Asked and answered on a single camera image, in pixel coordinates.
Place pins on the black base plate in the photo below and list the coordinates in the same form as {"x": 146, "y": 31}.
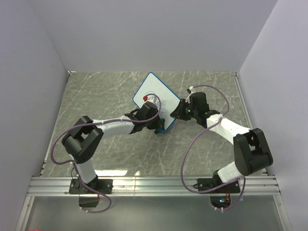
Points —
{"x": 103, "y": 186}
{"x": 209, "y": 183}

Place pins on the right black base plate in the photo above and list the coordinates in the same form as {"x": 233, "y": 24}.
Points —
{"x": 209, "y": 183}

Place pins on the blue-framed whiteboard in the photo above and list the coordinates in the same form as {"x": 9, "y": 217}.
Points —
{"x": 169, "y": 99}

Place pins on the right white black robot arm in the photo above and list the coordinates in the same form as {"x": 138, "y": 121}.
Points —
{"x": 250, "y": 147}

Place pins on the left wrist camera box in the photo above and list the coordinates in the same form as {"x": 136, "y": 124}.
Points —
{"x": 149, "y": 108}

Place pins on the aluminium mounting rail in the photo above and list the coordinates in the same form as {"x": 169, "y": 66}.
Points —
{"x": 146, "y": 186}

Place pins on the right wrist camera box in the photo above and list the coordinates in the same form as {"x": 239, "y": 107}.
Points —
{"x": 198, "y": 98}

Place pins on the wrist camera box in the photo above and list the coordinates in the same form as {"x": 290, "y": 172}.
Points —
{"x": 149, "y": 108}
{"x": 198, "y": 98}

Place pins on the right side aluminium rail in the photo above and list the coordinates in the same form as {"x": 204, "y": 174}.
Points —
{"x": 234, "y": 74}

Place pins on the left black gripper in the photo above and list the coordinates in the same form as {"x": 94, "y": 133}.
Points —
{"x": 156, "y": 125}

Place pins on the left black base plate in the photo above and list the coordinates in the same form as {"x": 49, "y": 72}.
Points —
{"x": 103, "y": 186}

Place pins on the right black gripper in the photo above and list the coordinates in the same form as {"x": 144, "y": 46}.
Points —
{"x": 178, "y": 112}

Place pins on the blue heart-shaped eraser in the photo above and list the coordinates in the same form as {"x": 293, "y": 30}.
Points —
{"x": 160, "y": 126}

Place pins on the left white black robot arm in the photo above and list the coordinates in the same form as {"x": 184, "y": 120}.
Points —
{"x": 82, "y": 142}

